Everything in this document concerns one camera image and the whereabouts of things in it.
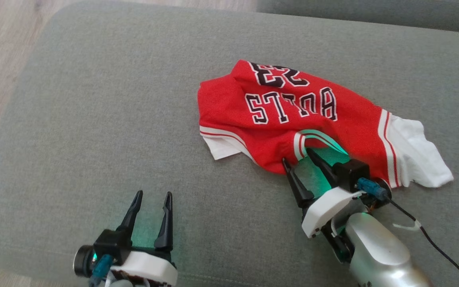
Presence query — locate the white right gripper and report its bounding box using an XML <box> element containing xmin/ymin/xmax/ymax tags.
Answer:
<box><xmin>282</xmin><ymin>148</ymin><xmax>367</xmax><ymax>265</ymax></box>

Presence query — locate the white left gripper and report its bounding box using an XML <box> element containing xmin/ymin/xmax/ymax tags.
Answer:
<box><xmin>108</xmin><ymin>190</ymin><xmax>179</xmax><ymax>287</ymax></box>

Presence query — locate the red white basketball jersey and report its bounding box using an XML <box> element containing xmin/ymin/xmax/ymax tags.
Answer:
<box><xmin>197</xmin><ymin>59</ymin><xmax>454</xmax><ymax>189</ymax></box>

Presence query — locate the grey fabric sofa seat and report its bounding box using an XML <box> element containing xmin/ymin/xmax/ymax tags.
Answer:
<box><xmin>0</xmin><ymin>0</ymin><xmax>459</xmax><ymax>287</ymax></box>

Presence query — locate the grey sofa back cushion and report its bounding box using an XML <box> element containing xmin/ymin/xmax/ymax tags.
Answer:
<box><xmin>255</xmin><ymin>0</ymin><xmax>459</xmax><ymax>35</ymax></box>

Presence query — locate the black right cable blue plug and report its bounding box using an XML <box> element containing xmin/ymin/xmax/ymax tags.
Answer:
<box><xmin>356</xmin><ymin>178</ymin><xmax>459</xmax><ymax>287</ymax></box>

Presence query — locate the black cable blue plug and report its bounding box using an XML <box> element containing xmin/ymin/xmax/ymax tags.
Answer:
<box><xmin>356</xmin><ymin>178</ymin><xmax>459</xmax><ymax>287</ymax></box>
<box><xmin>89</xmin><ymin>255</ymin><xmax>115</xmax><ymax>287</ymax></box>

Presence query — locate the black left cable blue plug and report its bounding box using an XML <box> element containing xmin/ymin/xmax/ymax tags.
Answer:
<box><xmin>89</xmin><ymin>255</ymin><xmax>115</xmax><ymax>287</ymax></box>

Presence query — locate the white tape on right cable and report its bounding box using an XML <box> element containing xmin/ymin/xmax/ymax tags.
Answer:
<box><xmin>392</xmin><ymin>220</ymin><xmax>422</xmax><ymax>232</ymax></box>

